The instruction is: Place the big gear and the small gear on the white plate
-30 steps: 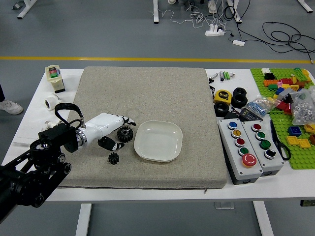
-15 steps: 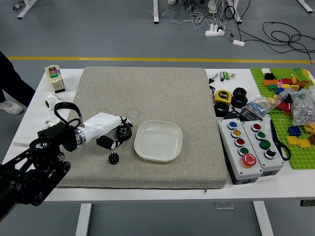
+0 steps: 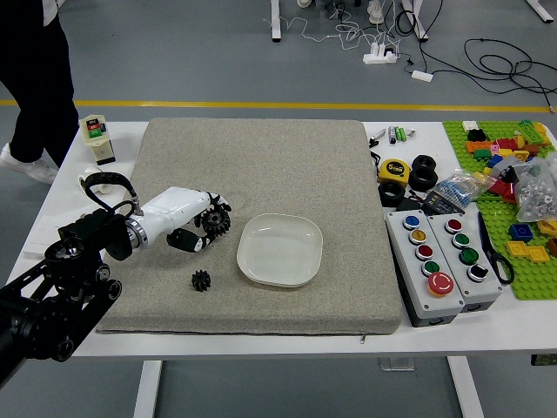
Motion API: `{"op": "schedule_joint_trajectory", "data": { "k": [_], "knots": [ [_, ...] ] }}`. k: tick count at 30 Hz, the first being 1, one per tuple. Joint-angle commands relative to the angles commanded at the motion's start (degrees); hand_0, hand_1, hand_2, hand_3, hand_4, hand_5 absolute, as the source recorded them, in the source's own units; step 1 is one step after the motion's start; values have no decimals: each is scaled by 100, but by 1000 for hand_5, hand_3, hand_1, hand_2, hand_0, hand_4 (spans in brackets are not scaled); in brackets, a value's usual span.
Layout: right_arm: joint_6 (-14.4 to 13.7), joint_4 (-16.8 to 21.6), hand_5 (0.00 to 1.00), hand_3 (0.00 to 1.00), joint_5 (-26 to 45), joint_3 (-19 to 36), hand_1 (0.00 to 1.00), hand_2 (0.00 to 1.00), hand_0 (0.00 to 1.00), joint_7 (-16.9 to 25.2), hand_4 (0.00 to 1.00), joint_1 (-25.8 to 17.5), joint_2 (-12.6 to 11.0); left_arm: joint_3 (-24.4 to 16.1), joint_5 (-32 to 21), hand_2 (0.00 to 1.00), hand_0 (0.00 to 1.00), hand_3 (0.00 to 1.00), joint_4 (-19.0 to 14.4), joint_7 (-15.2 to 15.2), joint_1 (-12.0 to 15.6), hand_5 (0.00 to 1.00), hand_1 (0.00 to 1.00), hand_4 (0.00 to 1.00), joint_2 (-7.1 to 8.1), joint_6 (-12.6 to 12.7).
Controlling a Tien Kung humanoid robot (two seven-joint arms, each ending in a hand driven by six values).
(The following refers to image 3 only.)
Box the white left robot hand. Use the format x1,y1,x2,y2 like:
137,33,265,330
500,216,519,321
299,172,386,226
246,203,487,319
138,185,233,254

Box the grey building piece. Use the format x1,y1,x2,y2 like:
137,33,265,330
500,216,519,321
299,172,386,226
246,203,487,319
487,156,530,178

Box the white pipe tee fitting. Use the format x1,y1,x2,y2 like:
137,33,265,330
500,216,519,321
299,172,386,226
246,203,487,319
77,167,111,193

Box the small black gear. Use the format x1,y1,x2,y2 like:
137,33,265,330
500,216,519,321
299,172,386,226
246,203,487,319
190,269,212,293

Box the white square dish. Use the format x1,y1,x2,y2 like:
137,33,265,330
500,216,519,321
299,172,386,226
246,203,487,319
236,212,324,288

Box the black floor cable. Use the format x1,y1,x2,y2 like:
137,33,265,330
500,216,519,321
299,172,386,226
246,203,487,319
463,37,557,110

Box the black display module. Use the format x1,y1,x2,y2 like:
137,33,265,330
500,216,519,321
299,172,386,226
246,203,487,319
424,191,466,215

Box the big black gear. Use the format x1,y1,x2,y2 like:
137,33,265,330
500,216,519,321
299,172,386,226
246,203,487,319
200,206,231,239

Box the white power strip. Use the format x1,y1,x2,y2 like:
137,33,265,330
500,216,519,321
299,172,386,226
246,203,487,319
363,43,399,65

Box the grey under-table bracket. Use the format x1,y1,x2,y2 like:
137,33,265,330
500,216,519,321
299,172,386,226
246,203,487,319
377,356,415,373

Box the white desk leg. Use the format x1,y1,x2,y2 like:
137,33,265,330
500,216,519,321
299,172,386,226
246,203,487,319
525,0,557,24
269,0,285,43
399,0,430,43

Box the clear bag of metal nuts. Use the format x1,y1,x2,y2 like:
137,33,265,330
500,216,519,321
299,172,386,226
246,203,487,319
514,152,557,223

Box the cream switch box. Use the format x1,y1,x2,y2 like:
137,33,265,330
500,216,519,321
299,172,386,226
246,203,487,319
79,113,117,166

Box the grey four-button control box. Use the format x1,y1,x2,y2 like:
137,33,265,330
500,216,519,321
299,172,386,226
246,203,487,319
426,212,504,314

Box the big red building brick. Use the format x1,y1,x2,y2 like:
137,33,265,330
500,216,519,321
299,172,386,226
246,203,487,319
489,178,518,204

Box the clear bag of blue parts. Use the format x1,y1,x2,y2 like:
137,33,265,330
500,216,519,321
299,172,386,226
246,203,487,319
428,168,497,208

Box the lime green building brick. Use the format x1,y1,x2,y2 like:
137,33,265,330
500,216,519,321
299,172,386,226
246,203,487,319
517,120,545,143

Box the black scissors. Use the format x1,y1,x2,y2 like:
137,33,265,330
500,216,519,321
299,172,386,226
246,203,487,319
477,212,515,286

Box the yellow tape measure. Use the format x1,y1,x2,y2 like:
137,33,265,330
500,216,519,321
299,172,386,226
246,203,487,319
376,158,411,185

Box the black power strip cable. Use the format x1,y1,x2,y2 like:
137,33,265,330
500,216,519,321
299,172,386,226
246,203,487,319
393,0,432,75

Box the green building baseplate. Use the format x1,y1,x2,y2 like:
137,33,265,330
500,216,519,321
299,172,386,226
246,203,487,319
442,119,557,301

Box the white flat card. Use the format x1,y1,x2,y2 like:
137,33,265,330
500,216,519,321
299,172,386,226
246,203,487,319
23,216,63,257

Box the grey-brown mat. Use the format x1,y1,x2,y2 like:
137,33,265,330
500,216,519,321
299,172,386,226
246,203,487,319
95,117,404,336

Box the grey five-button control box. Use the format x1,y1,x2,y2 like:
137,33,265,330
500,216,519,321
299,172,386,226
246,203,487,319
385,211,466,328

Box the person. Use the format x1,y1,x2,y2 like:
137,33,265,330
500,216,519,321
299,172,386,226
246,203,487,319
0,0,81,185

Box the black rubber tire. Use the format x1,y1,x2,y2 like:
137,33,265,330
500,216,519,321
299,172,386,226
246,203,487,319
379,180,408,207
408,167,440,192
411,154,438,173

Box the white floor cable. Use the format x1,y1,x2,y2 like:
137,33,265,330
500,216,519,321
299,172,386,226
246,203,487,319
260,11,406,51

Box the blue building brick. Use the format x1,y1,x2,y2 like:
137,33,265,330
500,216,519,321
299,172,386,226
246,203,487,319
508,223,535,242

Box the white table leg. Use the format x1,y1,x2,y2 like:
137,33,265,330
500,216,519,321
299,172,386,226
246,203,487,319
132,360,163,418
446,356,485,418

